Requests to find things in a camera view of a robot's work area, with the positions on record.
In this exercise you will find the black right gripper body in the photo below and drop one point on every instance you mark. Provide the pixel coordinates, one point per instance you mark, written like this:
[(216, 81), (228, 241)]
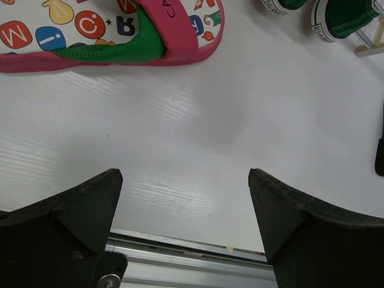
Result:
[(379, 159)]

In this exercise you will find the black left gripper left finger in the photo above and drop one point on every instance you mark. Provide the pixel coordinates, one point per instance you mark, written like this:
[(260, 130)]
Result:
[(61, 241)]

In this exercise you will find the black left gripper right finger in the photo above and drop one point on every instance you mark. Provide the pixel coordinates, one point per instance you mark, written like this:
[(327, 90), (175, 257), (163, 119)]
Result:
[(312, 243)]

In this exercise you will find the green canvas sneaker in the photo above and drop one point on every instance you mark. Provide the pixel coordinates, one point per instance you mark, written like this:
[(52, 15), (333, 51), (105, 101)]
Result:
[(282, 7), (333, 20)]

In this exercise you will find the pink slide sandal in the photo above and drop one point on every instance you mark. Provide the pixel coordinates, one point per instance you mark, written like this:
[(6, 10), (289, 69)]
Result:
[(41, 36)]

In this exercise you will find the cream shoe rack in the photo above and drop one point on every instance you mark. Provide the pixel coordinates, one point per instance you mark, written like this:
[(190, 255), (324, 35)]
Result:
[(371, 46)]

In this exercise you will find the aluminium table edge rail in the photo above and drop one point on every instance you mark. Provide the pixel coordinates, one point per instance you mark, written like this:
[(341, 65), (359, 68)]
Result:
[(159, 261)]

